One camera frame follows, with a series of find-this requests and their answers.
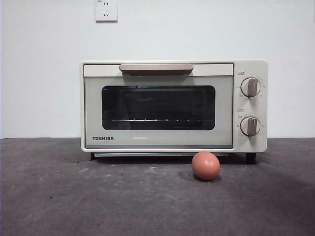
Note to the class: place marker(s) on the brown egg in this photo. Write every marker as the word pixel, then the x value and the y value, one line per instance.
pixel 205 166

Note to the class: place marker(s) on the metal crumb tray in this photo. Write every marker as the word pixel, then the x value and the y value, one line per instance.
pixel 147 155

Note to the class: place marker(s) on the black oven foot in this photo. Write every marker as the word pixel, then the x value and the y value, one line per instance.
pixel 92 156
pixel 251 157

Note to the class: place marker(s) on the small cream oven knob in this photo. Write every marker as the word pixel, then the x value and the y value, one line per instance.
pixel 250 126

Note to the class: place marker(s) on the large cream oven knob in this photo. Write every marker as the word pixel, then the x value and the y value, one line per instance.
pixel 251 87

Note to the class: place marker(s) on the cream Toshiba toaster oven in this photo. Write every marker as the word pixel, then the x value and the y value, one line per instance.
pixel 262 108

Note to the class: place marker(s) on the white wall socket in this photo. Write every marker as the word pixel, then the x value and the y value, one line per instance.
pixel 106 11

